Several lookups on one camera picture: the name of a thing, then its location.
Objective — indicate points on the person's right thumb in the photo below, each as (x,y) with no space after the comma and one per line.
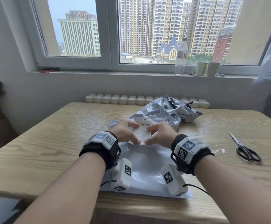
(151,141)

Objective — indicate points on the person's left hand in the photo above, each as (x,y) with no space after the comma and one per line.
(122,131)

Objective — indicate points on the clear plastic bag with label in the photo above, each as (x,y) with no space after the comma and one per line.
(142,134)

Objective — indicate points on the crumpled grey mailer bag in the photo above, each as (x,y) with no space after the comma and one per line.
(165,111)

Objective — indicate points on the white plastic mailer bag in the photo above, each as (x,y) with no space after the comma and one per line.
(147,165)

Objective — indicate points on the black right wrist band with marker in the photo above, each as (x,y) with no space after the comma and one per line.
(191,153)

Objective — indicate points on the white window frame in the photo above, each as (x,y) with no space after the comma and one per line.
(109,44)

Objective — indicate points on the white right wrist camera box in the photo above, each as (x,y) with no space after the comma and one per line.
(172,180)

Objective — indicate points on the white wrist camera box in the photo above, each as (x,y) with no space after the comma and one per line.
(124,173)
(172,180)

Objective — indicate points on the person's right forearm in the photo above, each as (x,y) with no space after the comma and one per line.
(238,195)

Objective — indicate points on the black left wrist band with marker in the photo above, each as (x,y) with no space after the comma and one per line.
(98,149)

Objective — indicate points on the small red object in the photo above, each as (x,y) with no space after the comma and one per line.
(46,71)

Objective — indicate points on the person's left thumb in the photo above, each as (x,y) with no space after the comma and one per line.
(134,138)

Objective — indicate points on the white radiator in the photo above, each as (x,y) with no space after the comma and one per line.
(116,99)

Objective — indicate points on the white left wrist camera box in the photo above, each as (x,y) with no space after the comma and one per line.
(124,173)

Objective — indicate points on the white paper cup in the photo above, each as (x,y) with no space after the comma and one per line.
(201,69)
(213,69)

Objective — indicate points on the small dark sill clutter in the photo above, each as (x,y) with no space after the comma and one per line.
(192,73)
(220,75)

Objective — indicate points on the small clear plastic scrap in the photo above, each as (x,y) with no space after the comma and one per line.
(219,151)

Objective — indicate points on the clear plastic water bottle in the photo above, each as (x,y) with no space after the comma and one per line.
(181,58)

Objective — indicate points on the black wrist band with marker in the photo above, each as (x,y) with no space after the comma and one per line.
(191,153)
(98,149)

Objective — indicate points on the person's left forearm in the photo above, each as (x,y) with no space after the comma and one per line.
(65,191)

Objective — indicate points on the patterned white cloth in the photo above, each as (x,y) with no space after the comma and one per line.
(0,208)

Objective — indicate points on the person's right hand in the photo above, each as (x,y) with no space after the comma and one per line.
(164,135)

